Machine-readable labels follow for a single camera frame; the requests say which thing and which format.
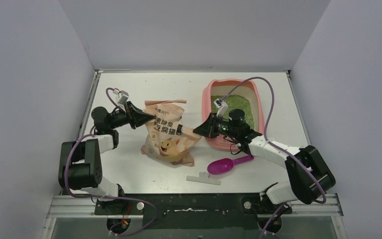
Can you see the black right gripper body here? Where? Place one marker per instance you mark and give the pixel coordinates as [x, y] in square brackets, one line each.
[215, 124]

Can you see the beige cat litter bag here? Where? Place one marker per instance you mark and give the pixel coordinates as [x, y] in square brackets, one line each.
[168, 139]

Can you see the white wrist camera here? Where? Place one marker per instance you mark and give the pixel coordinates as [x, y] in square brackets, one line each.
[221, 106]
[122, 97]

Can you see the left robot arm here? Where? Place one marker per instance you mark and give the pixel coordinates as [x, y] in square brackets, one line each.
[80, 168]

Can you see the purple litter scoop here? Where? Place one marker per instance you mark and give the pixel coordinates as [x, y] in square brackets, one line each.
[225, 165]

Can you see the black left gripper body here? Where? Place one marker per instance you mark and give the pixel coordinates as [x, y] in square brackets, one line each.
[127, 106]

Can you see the white bag clip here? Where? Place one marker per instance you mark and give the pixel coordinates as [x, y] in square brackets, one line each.
[203, 178]

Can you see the green cat litter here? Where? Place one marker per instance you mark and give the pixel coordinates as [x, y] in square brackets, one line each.
[240, 102]

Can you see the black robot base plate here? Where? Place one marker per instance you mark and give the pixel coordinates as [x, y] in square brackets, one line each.
[248, 211]

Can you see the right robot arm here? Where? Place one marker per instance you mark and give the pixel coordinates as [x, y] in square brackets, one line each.
[309, 177]

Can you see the pink litter box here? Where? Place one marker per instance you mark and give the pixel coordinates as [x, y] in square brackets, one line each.
[216, 89]

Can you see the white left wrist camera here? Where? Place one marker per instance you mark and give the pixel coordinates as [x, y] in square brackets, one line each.
[122, 97]

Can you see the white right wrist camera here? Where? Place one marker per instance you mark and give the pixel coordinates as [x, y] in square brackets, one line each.
[221, 106]

